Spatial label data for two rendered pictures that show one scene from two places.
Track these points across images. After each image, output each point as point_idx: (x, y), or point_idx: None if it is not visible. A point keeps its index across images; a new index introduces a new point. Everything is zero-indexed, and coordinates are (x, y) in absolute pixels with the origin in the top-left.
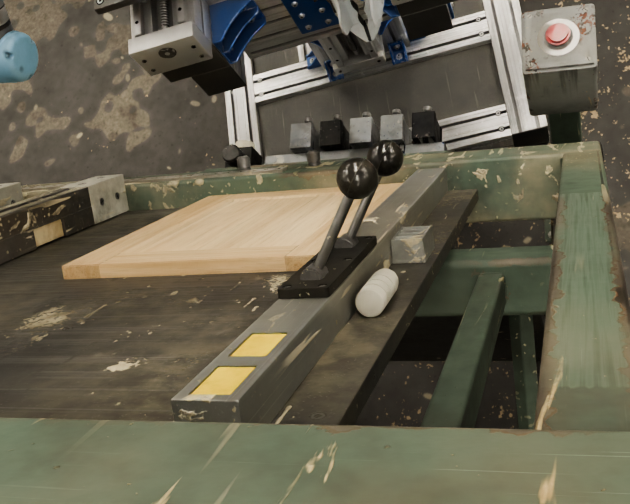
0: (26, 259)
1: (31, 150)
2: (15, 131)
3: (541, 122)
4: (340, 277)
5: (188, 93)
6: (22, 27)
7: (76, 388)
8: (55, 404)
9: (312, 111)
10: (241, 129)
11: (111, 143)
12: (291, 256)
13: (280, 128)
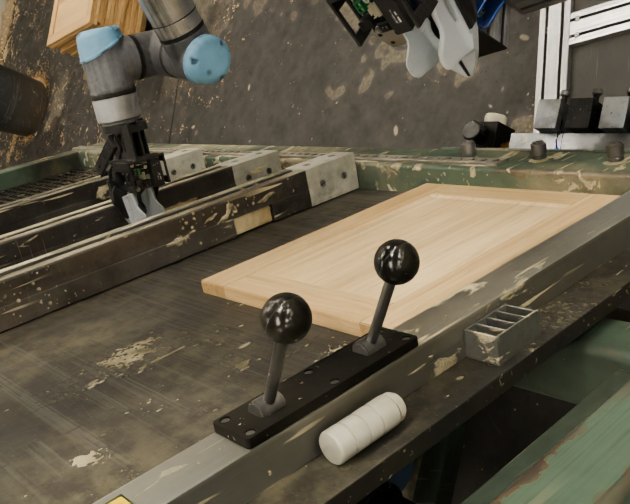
0: (216, 251)
1: (376, 82)
2: (365, 63)
3: None
4: (289, 417)
5: (519, 26)
6: None
7: (26, 482)
8: None
9: None
10: (550, 74)
11: (442, 78)
12: (365, 323)
13: (592, 74)
